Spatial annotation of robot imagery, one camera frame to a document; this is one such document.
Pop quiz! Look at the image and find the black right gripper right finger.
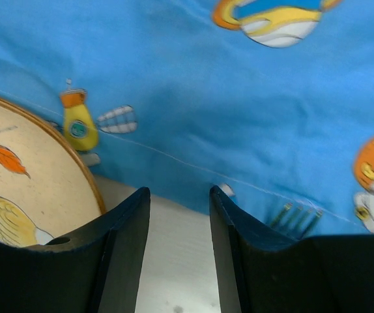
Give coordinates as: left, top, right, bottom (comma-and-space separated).
209, 186, 374, 312

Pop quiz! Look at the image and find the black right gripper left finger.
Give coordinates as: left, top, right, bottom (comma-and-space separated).
0, 187, 151, 312

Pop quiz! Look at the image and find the beige bird-pattern plate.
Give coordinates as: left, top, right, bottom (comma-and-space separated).
0, 98, 106, 247

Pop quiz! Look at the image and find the blue space-print cloth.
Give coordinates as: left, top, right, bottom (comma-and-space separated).
0, 1, 374, 235

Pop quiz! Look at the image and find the iridescent fork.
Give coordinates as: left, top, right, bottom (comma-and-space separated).
269, 203, 323, 241

